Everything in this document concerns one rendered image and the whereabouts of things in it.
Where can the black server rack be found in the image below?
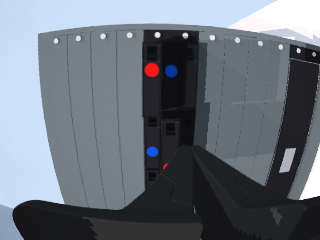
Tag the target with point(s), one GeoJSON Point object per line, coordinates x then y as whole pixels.
{"type": "Point", "coordinates": [102, 87]}

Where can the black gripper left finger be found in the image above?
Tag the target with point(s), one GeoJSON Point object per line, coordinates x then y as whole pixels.
{"type": "Point", "coordinates": [164, 211]}

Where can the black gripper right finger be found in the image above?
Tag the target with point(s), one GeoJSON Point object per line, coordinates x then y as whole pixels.
{"type": "Point", "coordinates": [235, 207]}

